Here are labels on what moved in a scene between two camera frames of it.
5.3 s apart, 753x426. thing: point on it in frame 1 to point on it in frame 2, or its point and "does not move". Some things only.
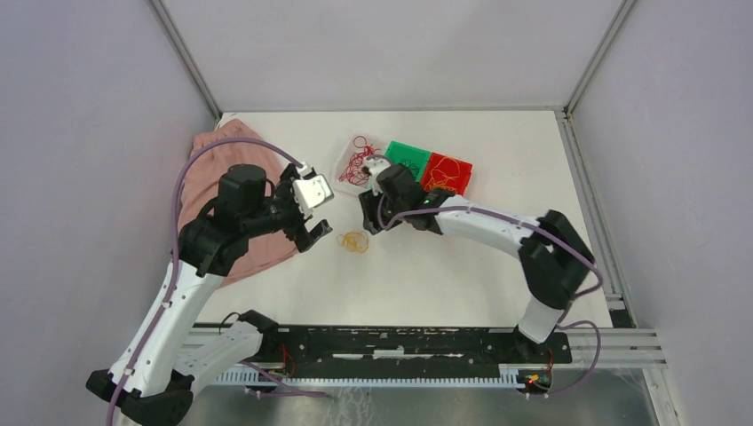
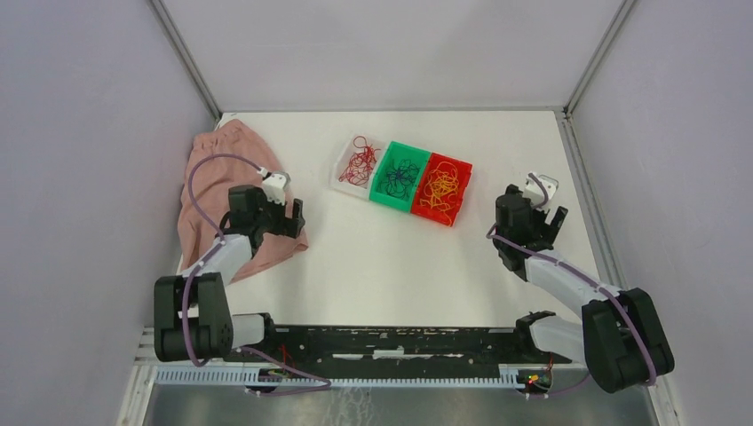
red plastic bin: [446, 173] does not move
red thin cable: [355, 172] does not move
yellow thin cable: [443, 175] does not move
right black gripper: [368, 201] to [544, 231]
